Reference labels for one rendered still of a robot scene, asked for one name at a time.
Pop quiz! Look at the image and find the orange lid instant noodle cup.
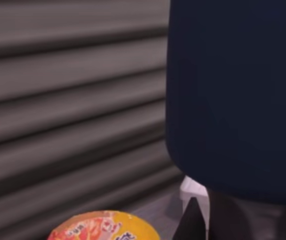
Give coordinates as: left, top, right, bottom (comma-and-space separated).
46, 209, 162, 240

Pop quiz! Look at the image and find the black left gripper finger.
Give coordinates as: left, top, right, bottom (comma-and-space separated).
173, 196, 208, 240

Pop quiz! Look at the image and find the dark navy rounded box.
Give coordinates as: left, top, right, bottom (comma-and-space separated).
164, 0, 286, 206

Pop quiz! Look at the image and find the grey ribbed panel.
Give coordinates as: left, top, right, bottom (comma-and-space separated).
0, 0, 183, 240

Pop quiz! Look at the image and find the white plastic piece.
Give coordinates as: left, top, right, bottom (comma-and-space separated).
179, 174, 211, 240

